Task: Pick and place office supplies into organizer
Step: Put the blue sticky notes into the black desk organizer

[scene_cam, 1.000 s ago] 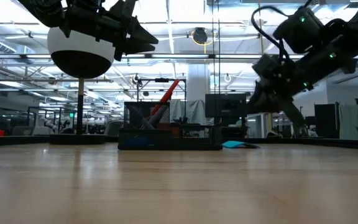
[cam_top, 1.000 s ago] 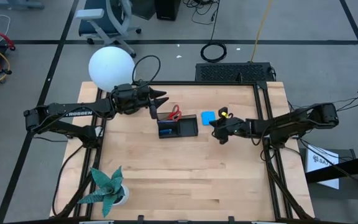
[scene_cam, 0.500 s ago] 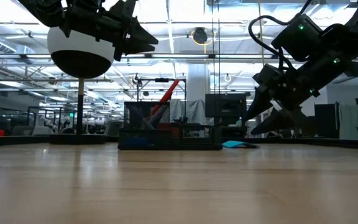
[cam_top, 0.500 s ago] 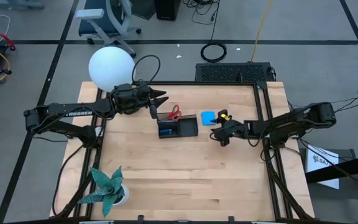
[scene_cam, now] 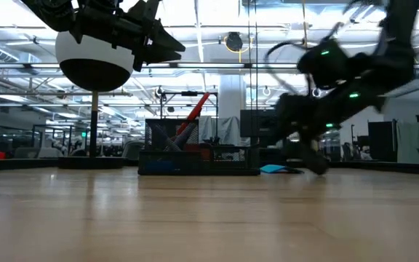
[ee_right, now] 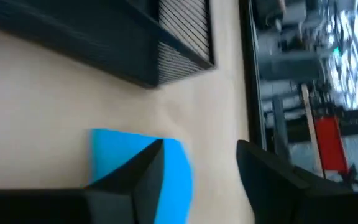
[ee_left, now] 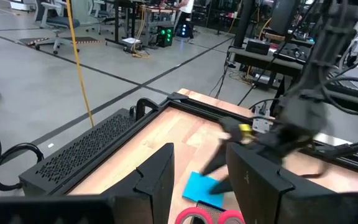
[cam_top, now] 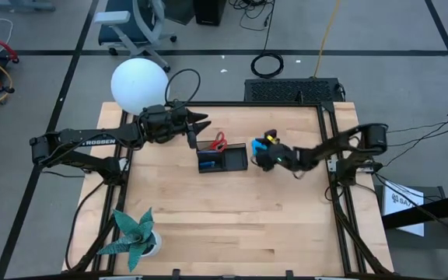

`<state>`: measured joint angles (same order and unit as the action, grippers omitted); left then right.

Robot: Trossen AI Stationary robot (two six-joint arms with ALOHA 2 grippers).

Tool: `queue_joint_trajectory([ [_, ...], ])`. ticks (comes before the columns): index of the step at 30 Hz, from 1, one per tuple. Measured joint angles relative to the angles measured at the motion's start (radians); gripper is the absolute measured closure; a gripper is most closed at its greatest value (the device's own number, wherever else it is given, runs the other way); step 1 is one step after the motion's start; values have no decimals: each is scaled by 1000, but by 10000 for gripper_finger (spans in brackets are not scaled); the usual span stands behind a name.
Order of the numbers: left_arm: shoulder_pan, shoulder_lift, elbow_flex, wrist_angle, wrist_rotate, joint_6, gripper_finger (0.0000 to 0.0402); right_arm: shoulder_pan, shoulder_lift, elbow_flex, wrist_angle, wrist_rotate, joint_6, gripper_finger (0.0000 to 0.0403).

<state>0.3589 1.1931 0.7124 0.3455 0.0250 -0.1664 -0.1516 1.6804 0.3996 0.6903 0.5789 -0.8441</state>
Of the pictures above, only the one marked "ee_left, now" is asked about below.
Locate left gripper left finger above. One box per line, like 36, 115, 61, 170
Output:
0, 142, 176, 224

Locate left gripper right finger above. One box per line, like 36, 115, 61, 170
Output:
226, 142, 358, 224

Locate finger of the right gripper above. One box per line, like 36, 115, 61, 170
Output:
199, 138, 231, 177
209, 175, 234, 195

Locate blue sticky note pad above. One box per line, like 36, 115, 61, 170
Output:
181, 170, 229, 208

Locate red handled scissors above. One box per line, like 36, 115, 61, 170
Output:
175, 207, 246, 224

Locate grey office chair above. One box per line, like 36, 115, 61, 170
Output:
87, 0, 114, 35

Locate black stand strut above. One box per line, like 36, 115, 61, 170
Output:
314, 138, 358, 159

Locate black keyboard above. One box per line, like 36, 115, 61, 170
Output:
273, 43, 312, 63

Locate black perforated metal box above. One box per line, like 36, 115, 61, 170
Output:
19, 107, 155, 197

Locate black monitor desk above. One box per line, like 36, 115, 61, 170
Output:
227, 46, 358, 103

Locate small black box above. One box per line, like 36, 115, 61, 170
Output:
245, 40, 271, 56

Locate black pillar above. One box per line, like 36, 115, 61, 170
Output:
231, 0, 256, 47

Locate computer with blue lights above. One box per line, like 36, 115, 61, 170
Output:
175, 22, 190, 38

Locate computer with green lights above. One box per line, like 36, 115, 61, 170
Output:
156, 25, 174, 48

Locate white floor box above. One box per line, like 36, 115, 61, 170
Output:
121, 37, 142, 45

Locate wooden top workbench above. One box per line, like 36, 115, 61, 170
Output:
141, 4, 180, 47

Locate black standing desk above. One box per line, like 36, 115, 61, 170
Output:
104, 0, 142, 47

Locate grey chair with jacket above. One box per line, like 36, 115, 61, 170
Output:
34, 1, 81, 55

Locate black aluminium table frame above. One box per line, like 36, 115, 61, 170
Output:
50, 91, 358, 197

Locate yellow hanging cable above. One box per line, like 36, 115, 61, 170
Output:
65, 0, 95, 128

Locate yellow cable bundle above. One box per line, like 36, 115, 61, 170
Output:
131, 6, 151, 59

